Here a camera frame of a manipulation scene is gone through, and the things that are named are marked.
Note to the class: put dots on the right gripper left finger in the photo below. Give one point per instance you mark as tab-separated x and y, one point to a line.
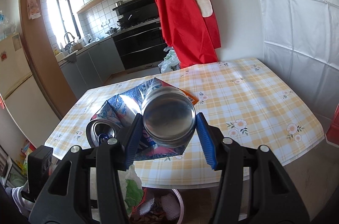
65	198

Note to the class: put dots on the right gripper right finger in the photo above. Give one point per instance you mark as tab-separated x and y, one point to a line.
273	197

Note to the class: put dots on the crushed blue white can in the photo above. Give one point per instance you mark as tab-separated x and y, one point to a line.
168	119

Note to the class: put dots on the white plastic bag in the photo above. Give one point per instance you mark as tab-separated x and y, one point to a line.
131	188

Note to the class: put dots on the maroon trash bin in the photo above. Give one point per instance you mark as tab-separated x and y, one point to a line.
159	206

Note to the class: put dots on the grey kitchen cabinets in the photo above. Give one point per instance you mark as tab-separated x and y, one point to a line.
91	66

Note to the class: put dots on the kitchen faucet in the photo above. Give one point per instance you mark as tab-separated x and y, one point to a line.
69	41

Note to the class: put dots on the cream refrigerator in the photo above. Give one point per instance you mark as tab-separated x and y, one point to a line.
22	96

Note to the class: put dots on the yellow plaid tablecloth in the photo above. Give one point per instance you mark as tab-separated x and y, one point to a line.
250	104

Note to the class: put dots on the orange snack packet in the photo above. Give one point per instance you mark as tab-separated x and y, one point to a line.
192	98

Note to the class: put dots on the steel pot on stove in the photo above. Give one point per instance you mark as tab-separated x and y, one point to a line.
112	31

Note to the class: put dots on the black oven stove unit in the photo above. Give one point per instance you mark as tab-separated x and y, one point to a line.
140	41

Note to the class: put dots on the plastic bags on floor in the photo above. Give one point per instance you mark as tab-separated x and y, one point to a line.
170	62

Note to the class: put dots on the red hanging apron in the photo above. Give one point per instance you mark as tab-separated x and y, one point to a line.
190	28

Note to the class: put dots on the wooden door frame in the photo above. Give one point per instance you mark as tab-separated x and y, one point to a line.
43	63

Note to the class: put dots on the white quilted wall cover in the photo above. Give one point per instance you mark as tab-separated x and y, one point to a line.
301	46

